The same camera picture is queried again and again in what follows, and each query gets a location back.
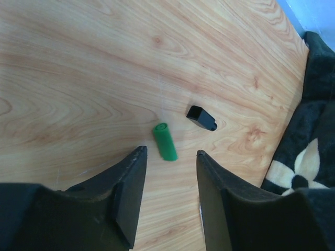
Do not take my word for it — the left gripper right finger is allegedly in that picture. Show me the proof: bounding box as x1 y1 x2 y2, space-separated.
196 151 334 250

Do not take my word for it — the green pen cap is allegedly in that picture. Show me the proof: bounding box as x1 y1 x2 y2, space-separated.
152 123 178 162

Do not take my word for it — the black pen cap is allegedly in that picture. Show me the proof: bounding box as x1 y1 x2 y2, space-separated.
186 105 217 131

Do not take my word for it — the black floral pillow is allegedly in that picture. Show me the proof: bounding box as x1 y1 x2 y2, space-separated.
261 32 334 196

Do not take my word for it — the black cap marker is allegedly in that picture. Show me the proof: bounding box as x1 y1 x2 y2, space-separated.
199 204 204 226

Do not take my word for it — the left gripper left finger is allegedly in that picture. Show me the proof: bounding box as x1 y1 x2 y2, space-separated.
1 146 148 250

